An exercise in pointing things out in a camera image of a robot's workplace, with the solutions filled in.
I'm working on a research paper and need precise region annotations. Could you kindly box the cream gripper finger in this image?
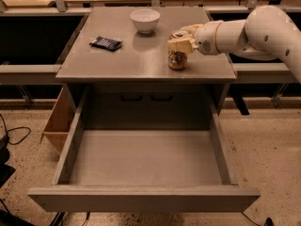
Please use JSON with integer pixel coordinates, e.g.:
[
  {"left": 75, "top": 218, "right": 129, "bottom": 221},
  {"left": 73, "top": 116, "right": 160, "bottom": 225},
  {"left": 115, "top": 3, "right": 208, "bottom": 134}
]
[
  {"left": 167, "top": 38, "right": 198, "bottom": 54},
  {"left": 182, "top": 24, "right": 202, "bottom": 36}
]

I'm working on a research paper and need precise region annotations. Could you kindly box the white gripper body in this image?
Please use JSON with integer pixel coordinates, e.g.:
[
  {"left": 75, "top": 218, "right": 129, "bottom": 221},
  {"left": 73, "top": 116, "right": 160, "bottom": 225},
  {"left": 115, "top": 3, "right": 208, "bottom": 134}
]
[{"left": 194, "top": 20, "right": 223, "bottom": 55}]

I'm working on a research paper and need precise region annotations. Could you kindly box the orange soda can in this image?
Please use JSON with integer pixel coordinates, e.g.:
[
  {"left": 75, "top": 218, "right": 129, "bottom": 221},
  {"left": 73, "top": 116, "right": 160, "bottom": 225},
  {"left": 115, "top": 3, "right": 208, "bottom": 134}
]
[{"left": 167, "top": 30, "right": 187, "bottom": 71}]

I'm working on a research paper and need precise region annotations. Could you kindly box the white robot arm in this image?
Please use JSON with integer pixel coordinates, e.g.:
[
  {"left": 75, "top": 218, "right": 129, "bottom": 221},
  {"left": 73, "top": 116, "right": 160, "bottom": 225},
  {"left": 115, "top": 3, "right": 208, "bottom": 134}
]
[{"left": 167, "top": 6, "right": 301, "bottom": 81}]

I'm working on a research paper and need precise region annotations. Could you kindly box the grey cabinet counter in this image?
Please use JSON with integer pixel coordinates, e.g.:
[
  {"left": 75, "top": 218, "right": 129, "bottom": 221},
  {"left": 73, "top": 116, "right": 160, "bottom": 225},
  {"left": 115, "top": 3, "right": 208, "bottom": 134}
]
[{"left": 55, "top": 6, "right": 237, "bottom": 115}]

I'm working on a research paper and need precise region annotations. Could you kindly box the open grey top drawer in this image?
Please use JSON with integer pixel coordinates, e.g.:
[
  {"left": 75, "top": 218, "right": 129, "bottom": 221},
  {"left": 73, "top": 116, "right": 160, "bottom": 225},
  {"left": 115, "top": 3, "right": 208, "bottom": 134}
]
[{"left": 28, "top": 90, "right": 260, "bottom": 212}]

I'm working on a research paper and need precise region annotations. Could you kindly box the white ceramic bowl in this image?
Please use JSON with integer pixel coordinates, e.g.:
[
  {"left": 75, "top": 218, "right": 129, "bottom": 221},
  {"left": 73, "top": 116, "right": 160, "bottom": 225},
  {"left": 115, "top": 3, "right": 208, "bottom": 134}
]
[{"left": 130, "top": 8, "right": 160, "bottom": 34}]

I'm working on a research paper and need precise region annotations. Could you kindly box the dark blue snack packet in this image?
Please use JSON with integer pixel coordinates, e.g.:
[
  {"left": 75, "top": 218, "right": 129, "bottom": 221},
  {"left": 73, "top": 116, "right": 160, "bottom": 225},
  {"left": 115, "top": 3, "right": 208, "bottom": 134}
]
[{"left": 89, "top": 36, "right": 122, "bottom": 52}]

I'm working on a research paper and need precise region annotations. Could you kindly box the brown cardboard box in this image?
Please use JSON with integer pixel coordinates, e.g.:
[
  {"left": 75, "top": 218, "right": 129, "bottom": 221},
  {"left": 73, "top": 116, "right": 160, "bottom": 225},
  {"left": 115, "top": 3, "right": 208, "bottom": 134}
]
[{"left": 42, "top": 89, "right": 74, "bottom": 154}]

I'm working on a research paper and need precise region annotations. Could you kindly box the black equipment at left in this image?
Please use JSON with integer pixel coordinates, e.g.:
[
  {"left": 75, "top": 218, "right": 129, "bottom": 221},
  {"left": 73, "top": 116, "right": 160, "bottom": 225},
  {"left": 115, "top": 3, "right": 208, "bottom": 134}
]
[{"left": 0, "top": 136, "right": 15, "bottom": 187}]

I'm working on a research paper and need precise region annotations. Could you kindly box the right black drawer handle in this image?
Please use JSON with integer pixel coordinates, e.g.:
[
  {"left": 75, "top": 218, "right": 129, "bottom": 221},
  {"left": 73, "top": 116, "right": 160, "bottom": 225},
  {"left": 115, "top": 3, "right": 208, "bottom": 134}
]
[{"left": 150, "top": 92, "right": 173, "bottom": 102}]

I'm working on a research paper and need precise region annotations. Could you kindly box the black drawer handle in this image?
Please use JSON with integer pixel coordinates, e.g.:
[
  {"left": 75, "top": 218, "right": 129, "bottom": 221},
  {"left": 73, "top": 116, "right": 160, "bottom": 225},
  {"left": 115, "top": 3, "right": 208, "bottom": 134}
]
[
  {"left": 120, "top": 92, "right": 143, "bottom": 102},
  {"left": 150, "top": 92, "right": 173, "bottom": 102}
]

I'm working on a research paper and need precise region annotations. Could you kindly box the left black drawer handle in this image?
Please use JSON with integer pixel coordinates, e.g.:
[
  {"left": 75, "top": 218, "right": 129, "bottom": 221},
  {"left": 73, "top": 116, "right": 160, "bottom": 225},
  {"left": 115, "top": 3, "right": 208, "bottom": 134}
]
[{"left": 120, "top": 92, "right": 143, "bottom": 102}]

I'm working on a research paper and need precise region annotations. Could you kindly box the black floor cable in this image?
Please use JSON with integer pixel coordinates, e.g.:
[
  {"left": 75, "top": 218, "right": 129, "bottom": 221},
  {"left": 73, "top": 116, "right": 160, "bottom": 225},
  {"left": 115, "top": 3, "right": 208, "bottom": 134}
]
[{"left": 0, "top": 113, "right": 32, "bottom": 146}]

